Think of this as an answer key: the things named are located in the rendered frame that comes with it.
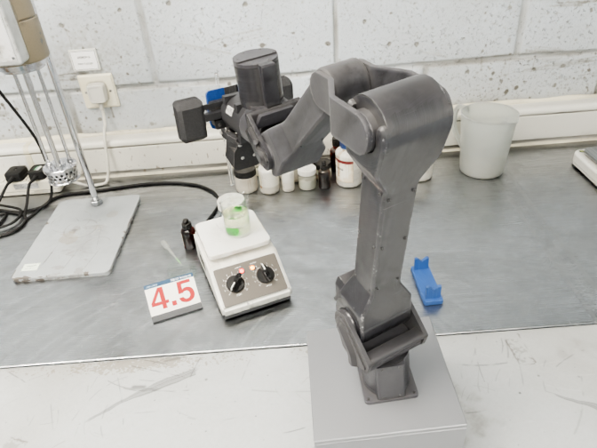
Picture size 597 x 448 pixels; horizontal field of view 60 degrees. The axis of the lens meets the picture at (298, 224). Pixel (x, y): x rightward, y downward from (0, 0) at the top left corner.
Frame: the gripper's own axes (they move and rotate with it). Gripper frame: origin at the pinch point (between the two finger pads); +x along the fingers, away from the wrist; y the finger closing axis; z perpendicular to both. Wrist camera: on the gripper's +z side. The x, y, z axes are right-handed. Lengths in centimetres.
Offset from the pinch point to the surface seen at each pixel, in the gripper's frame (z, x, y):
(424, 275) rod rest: 33.9, -20.5, 26.8
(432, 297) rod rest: 33.8, -26.0, 23.6
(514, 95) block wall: 21, 10, 84
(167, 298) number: 33.7, 0.0, -15.7
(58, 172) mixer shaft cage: 18.4, 31.2, -25.1
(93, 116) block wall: 20, 62, -12
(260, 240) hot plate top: 26.6, -2.9, 2.5
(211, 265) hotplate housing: 28.6, -2.2, -7.2
